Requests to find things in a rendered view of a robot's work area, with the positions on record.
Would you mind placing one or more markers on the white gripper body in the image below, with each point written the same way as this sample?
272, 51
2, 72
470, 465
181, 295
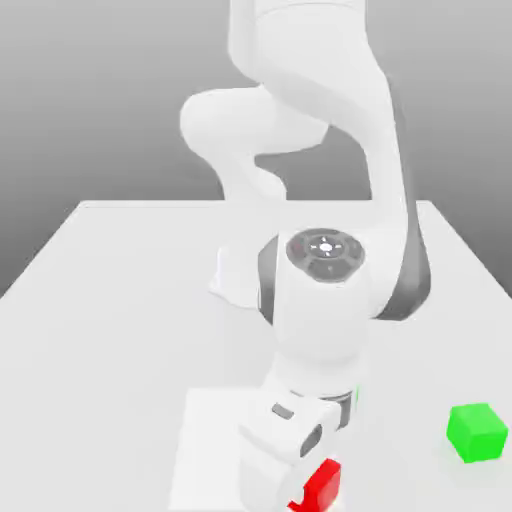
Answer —
262, 482

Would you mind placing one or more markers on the small red cube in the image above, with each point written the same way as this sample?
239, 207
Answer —
324, 486

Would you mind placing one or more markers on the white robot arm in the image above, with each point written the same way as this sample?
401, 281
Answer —
320, 160

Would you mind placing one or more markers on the small green cube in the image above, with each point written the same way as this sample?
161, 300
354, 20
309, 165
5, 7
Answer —
476, 434

